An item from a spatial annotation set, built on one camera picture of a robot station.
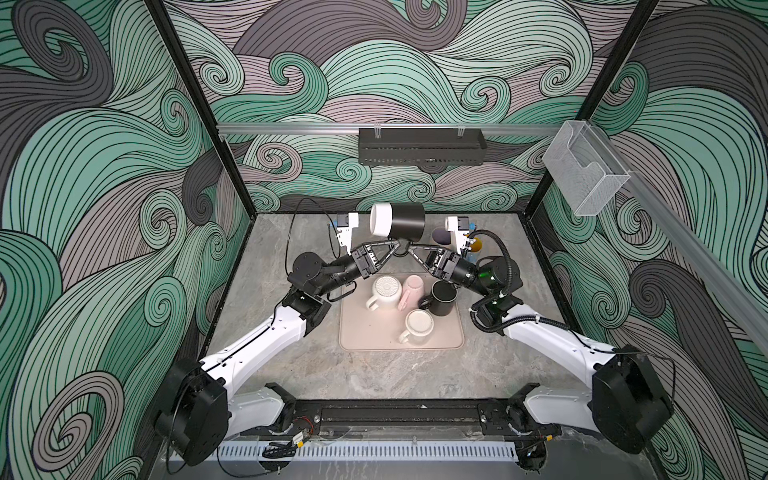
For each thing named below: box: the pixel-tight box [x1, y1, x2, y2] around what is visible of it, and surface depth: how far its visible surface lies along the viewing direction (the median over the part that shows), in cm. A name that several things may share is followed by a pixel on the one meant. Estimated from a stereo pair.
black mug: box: [418, 280, 459, 317], surface depth 88 cm
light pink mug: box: [398, 274, 425, 312], surface depth 90 cm
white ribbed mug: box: [366, 276, 403, 311], surface depth 90 cm
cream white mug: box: [398, 308, 434, 345], surface depth 83 cm
